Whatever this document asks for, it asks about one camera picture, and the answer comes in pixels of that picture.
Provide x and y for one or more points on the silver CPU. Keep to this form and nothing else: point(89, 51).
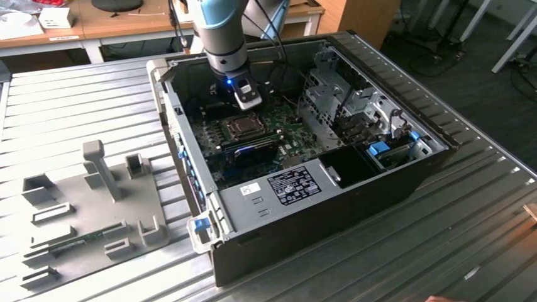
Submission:
point(244, 125)

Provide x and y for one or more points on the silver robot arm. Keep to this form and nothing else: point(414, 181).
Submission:
point(223, 31)

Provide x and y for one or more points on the green motherboard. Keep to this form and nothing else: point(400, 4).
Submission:
point(296, 133)

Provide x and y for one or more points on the black graphics card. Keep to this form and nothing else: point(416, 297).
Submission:
point(256, 155)

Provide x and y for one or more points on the silver perforated drive cage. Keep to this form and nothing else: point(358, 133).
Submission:
point(320, 104)

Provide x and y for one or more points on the pale blue teach pendant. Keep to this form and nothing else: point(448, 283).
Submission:
point(280, 15)

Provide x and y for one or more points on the wooden desk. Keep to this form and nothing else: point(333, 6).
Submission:
point(20, 43)
point(133, 22)

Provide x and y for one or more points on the small white sticker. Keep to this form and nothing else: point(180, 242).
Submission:
point(249, 189)

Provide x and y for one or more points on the black white rating label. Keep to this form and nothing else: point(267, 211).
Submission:
point(293, 185)

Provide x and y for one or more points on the black round object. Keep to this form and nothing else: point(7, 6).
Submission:
point(117, 4)

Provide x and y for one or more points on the grey power supply unit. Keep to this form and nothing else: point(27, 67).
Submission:
point(247, 214)

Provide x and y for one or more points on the wooden cabinet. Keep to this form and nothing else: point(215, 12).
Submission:
point(365, 19)

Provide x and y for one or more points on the hard disk in blue carrier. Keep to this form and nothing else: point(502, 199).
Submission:
point(380, 148)

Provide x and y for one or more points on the blue case latch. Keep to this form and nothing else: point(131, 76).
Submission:
point(201, 224)

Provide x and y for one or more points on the white cardboard box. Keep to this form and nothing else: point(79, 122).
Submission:
point(56, 19)

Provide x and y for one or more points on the blue drive bay tab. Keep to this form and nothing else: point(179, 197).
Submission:
point(414, 136)

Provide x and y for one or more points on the grey parts rack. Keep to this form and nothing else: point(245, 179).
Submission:
point(84, 204)

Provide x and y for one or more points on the red packet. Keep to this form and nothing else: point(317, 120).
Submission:
point(49, 2)

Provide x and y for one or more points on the black PC case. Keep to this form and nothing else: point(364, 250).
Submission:
point(315, 239)

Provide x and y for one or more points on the black wheeled stand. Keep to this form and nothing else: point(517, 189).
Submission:
point(449, 28)

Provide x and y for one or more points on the green RAM stick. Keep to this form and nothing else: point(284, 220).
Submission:
point(77, 241)

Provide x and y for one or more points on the white table leg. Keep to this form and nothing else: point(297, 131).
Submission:
point(513, 52)
point(473, 19)

